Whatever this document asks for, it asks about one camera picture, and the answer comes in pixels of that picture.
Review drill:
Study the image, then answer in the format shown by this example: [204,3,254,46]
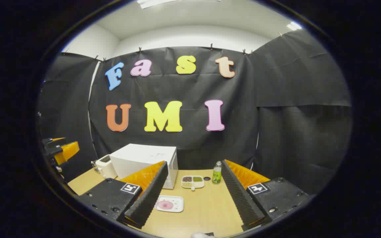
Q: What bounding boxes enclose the white square food plate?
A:
[154,195,184,213]

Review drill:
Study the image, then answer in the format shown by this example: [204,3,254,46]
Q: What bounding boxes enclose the white toaster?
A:
[91,154,118,179]

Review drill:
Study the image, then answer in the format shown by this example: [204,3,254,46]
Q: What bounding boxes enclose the green drink bottle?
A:
[212,161,222,184]

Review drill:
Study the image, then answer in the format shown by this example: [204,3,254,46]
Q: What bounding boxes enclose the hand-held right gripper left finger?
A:
[78,161,169,229]

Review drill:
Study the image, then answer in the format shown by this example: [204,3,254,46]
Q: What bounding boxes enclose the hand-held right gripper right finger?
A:
[221,159,310,231]

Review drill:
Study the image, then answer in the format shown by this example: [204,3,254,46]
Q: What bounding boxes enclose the white divided tray of beans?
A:
[181,176,205,191]

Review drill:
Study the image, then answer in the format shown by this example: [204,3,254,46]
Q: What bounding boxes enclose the white microwave oven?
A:
[109,143,179,189]

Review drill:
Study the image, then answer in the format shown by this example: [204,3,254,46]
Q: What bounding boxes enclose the black backdrop cloth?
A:
[38,29,352,195]

